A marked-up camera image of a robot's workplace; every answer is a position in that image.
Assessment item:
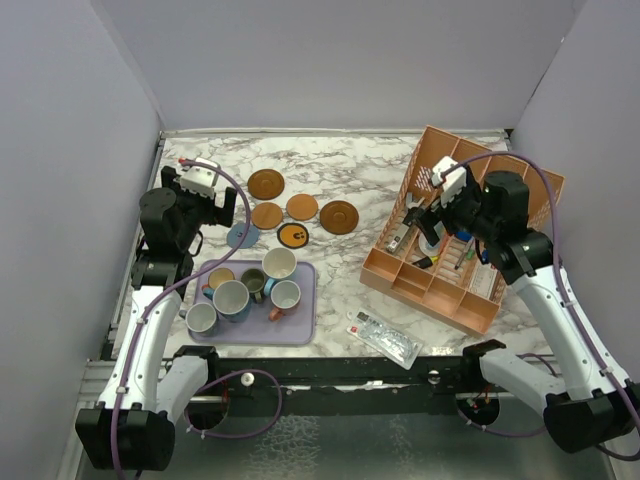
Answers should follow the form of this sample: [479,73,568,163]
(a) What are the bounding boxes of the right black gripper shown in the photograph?
[413,177,498,245]

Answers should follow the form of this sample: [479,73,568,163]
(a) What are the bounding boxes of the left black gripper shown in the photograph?
[163,166,236,250]

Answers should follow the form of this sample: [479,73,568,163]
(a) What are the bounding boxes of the blue round coaster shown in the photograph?
[226,222,260,249]

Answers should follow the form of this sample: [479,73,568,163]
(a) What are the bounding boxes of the peach plastic desk organizer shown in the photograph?
[360,127,564,335]

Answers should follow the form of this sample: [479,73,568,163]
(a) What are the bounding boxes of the dark brown ringed coaster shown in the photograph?
[247,169,285,200]

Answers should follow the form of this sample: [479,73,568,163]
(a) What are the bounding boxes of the light wooden coaster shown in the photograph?
[251,202,283,230]

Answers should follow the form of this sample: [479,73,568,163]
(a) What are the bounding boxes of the dark brown grooved coaster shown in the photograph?
[320,200,359,235]

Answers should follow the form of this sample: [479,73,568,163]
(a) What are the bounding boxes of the black orange face coaster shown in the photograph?
[277,222,309,249]

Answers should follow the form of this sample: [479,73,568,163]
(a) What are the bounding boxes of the orange wooden coaster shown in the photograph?
[286,193,318,221]

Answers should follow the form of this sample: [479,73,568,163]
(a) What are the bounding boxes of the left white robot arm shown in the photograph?
[75,160,246,479]

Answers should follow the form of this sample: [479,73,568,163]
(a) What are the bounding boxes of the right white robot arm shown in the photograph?
[410,158,639,453]

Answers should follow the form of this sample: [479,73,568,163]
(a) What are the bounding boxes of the orange topped blue cup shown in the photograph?
[201,268,235,300]

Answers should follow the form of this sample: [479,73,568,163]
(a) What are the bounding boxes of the grey stapler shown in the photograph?
[385,222,411,255]

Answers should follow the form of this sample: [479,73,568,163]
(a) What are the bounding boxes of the white correction tape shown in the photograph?
[418,234,443,257]

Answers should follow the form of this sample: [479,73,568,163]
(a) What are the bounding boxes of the black yellow highlighter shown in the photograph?
[412,256,439,269]

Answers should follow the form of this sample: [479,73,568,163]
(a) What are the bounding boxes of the green tipped pen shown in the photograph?
[454,238,474,271]

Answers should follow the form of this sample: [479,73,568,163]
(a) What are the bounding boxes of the white paper card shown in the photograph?
[469,264,498,299]

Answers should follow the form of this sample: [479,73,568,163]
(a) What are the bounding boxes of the olive green small mug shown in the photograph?
[241,268,267,304]

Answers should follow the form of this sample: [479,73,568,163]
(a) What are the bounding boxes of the cream white mug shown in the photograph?
[262,247,297,280]

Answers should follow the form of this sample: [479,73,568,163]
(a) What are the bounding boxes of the large blue mug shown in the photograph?
[212,280,251,323]

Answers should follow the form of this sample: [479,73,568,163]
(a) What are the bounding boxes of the grey white mug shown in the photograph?
[179,303,218,337]

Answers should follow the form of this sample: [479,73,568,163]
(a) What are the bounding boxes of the clear plastic packet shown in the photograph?
[347,309,423,370]

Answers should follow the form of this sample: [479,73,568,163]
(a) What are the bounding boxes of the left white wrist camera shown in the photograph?
[178,158,219,199]

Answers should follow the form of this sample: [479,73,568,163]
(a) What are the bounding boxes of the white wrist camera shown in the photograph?
[429,156,467,207]
[178,158,219,199]

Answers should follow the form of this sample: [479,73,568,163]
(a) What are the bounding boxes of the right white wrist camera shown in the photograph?
[429,156,467,207]

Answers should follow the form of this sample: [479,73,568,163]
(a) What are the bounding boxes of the pink handled white mug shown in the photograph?
[269,280,301,322]

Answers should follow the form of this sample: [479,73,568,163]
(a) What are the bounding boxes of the black mounting rail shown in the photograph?
[173,345,501,418]

